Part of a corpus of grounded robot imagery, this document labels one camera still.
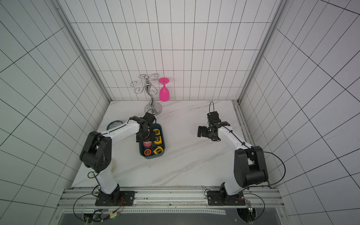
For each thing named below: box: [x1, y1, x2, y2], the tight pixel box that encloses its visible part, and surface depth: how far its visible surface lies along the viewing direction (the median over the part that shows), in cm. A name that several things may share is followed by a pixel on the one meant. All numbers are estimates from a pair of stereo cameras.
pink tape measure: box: [142, 140, 153, 148], surface depth 94 cm
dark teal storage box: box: [139, 123, 166, 159], surface depth 92 cm
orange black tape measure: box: [143, 149, 152, 157], surface depth 87 cm
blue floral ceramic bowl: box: [106, 120, 124, 131], surface depth 102 cm
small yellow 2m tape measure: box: [153, 135, 162, 145], surface depth 94 cm
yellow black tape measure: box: [153, 146, 164, 155], surface depth 89 cm
